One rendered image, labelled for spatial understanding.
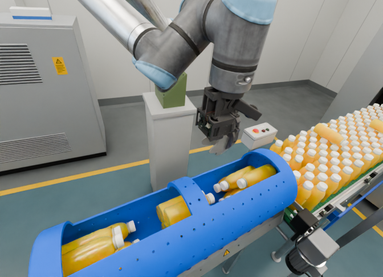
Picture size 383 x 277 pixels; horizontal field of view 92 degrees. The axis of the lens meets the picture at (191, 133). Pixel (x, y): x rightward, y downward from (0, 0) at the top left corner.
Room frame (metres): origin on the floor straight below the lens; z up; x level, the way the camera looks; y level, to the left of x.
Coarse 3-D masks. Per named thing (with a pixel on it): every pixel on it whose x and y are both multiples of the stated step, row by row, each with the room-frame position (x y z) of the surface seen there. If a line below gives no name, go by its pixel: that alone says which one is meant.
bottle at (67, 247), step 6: (108, 228) 0.27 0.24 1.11; (90, 234) 0.24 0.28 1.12; (96, 234) 0.24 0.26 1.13; (102, 234) 0.24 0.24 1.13; (108, 234) 0.25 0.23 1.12; (114, 234) 0.25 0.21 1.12; (78, 240) 0.22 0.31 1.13; (84, 240) 0.22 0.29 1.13; (90, 240) 0.22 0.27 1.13; (66, 246) 0.20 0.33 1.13; (72, 246) 0.20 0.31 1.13; (78, 246) 0.20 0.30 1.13
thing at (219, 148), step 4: (224, 136) 0.36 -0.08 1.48; (220, 140) 0.36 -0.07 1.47; (224, 140) 0.37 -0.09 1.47; (216, 144) 0.36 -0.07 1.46; (220, 144) 0.36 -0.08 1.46; (224, 144) 0.37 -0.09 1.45; (212, 148) 0.35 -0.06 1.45; (216, 148) 0.36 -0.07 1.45; (220, 148) 0.36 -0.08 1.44; (224, 148) 0.37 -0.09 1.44; (212, 152) 0.35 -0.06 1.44; (216, 152) 0.36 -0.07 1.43; (220, 152) 0.37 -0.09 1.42; (224, 152) 0.37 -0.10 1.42
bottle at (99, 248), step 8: (96, 240) 0.21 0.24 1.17; (104, 240) 0.21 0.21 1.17; (112, 240) 0.22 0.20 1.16; (80, 248) 0.19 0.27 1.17; (88, 248) 0.19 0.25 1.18; (96, 248) 0.19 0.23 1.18; (104, 248) 0.19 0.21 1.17; (112, 248) 0.20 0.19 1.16; (64, 256) 0.16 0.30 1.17; (72, 256) 0.16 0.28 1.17; (80, 256) 0.16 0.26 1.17; (88, 256) 0.17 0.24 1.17; (96, 256) 0.17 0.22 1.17; (104, 256) 0.18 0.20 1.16; (64, 264) 0.14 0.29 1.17; (72, 264) 0.15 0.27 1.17; (80, 264) 0.15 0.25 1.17; (88, 264) 0.15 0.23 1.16; (64, 272) 0.13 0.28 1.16; (72, 272) 0.13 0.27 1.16
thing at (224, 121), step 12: (204, 96) 0.37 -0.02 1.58; (216, 96) 0.34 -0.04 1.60; (228, 96) 0.35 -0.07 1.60; (240, 96) 0.35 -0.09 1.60; (204, 108) 0.37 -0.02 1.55; (216, 108) 0.35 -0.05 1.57; (228, 108) 0.37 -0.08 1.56; (204, 120) 0.35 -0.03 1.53; (216, 120) 0.36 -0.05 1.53; (228, 120) 0.35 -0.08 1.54; (240, 120) 0.36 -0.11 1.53; (204, 132) 0.34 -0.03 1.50; (216, 132) 0.34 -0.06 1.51; (228, 132) 0.36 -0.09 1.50
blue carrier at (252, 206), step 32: (256, 160) 0.66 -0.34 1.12; (160, 192) 0.43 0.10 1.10; (192, 192) 0.36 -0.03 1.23; (224, 192) 0.55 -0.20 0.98; (256, 192) 0.41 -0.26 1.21; (288, 192) 0.46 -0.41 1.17; (64, 224) 0.23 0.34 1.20; (96, 224) 0.30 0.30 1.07; (160, 224) 0.36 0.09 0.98; (192, 224) 0.27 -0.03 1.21; (224, 224) 0.29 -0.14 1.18; (256, 224) 0.35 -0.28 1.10; (32, 256) 0.14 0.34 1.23; (128, 256) 0.17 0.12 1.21; (160, 256) 0.18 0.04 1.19; (192, 256) 0.21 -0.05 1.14
